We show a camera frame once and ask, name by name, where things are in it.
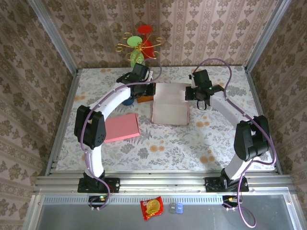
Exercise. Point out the pink paper box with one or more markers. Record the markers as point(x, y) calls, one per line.
point(122, 129)
point(170, 112)

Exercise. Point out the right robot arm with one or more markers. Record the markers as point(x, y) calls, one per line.
point(251, 139)

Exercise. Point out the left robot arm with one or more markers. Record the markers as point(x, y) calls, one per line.
point(91, 129)

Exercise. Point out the dark blue mug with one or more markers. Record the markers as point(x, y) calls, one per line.
point(128, 101)

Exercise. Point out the green plastic goblet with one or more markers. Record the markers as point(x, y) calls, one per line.
point(134, 42)

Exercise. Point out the red plastic goblet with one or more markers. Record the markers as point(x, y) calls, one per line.
point(145, 30)

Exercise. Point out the floral table mat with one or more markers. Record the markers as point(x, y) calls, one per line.
point(168, 163)

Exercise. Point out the small connector board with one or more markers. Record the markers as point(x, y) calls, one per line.
point(229, 200)
point(98, 200)

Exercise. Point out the blue memory card case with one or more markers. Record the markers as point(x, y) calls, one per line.
point(179, 208)

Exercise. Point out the grey memory card case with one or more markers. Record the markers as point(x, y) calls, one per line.
point(172, 208)

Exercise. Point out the red snack packet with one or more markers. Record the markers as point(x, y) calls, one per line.
point(152, 208)

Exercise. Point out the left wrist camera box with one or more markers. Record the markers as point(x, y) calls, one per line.
point(149, 76)

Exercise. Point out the aluminium side rail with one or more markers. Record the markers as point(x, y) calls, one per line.
point(69, 100)
point(259, 107)

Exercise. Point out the aluminium frame post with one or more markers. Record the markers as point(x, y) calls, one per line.
point(52, 36)
point(266, 36)

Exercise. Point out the aluminium mounting rail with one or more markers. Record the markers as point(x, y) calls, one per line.
point(163, 184)

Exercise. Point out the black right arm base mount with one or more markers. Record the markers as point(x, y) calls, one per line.
point(212, 185)

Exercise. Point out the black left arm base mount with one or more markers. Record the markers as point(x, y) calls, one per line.
point(115, 185)

